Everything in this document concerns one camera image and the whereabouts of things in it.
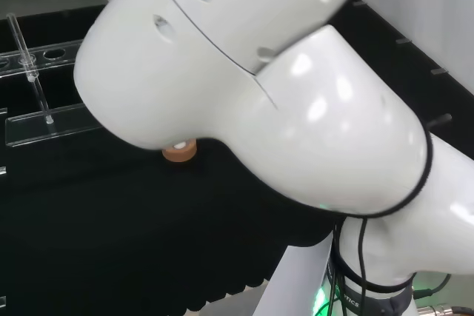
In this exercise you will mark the clear acrylic funnel stand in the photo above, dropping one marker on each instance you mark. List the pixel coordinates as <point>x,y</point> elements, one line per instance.
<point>48,129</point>

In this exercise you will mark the black bench cloth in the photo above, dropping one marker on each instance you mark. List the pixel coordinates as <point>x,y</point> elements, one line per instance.
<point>81,227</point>

